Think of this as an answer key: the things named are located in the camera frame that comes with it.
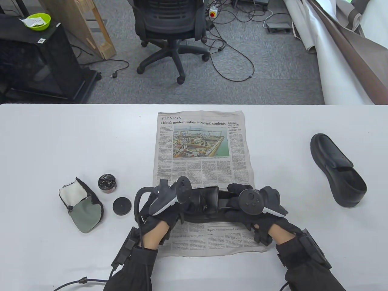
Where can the white polishing cloth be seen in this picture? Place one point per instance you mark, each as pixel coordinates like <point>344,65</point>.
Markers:
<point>86,215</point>

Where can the grey floor box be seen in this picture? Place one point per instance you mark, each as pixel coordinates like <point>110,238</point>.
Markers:
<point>279,26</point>

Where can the person's left hand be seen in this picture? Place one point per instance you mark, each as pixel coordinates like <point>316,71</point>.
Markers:
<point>174,213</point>

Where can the person's right forearm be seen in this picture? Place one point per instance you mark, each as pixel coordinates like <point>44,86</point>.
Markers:
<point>306,266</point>

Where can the black device box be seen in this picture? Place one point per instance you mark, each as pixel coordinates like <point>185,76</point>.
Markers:
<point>251,1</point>

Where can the black right wrist sensor module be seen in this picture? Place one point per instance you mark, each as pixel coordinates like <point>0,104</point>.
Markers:
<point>318,248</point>

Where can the white packet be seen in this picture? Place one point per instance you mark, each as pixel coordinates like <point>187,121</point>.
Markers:
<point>31,21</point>

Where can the black wrist sensor module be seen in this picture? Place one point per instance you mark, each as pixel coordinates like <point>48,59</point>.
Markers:
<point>318,248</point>
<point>125,245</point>

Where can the emergency stop button box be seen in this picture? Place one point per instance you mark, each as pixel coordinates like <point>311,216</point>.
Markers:
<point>213,13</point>

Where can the wooden frame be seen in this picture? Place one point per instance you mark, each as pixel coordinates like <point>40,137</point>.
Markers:
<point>72,21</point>

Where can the person's right hand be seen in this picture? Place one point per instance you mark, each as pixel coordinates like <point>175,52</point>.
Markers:
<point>272,222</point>

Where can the person's left forearm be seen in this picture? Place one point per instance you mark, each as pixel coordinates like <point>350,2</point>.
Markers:
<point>133,269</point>

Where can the black round plastic lid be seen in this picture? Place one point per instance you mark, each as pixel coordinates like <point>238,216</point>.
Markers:
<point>122,206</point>

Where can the black leather shoe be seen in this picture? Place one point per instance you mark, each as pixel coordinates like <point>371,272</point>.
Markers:
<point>209,200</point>
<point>330,154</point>

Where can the black mesh office chair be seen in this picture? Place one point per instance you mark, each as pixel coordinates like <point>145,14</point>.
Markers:
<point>169,18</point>

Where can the white and brown rolled sheet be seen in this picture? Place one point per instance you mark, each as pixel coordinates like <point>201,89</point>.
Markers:
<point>333,60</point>

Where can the black shoe polish tin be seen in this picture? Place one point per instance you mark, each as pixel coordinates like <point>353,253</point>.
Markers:
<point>107,182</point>

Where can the green plastic bowl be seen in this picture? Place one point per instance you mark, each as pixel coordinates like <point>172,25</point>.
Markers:
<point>45,25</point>

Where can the black cabinet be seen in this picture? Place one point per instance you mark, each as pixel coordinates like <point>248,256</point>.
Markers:
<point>45,60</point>

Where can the black left wrist sensor module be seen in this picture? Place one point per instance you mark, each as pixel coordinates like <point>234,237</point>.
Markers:
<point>125,245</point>

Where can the grey hand controller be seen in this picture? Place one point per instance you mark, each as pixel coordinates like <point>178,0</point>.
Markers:
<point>250,201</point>
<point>169,197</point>

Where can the printed newspaper sheet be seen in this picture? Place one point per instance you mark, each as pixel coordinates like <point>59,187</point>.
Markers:
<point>200,124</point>

